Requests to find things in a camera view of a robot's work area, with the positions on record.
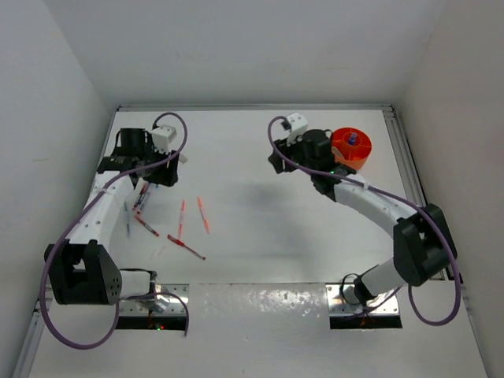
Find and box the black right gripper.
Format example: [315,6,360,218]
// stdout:
[269,130,317,176]

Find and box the white glue bottle blue cap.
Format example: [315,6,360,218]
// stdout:
[348,132,358,146]

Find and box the orange highlighter pen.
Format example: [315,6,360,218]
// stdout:
[177,199,186,239]
[197,196,211,235]

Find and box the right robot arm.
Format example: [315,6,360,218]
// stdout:
[269,129,458,306]

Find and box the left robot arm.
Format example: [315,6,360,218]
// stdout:
[49,125,178,305]

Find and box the dark red gel pen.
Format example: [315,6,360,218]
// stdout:
[132,182,149,211]

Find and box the orange round compartment container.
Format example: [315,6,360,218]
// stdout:
[331,128,372,171]

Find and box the blue gel pen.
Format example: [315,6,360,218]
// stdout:
[136,183,153,215]

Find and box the blue thin ballpoint pen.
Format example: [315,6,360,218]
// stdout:
[124,202,131,238]

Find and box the red capped gel pen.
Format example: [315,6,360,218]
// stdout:
[134,214,160,237]

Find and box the red gel pen long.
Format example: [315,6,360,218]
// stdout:
[167,235,206,261]

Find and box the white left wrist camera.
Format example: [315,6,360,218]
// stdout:
[150,125,177,154]

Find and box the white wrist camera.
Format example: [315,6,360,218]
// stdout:
[281,113,308,146]
[150,125,177,154]

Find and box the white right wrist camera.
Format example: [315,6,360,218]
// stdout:
[281,113,308,146]

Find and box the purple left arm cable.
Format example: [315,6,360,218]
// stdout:
[39,112,190,350]

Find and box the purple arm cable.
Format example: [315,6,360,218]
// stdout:
[39,112,190,350]
[268,115,462,326]

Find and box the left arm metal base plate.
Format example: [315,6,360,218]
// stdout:
[119,284,189,317]

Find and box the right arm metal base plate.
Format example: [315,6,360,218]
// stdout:
[326,283,400,317]

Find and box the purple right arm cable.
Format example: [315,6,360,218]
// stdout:
[268,115,462,326]

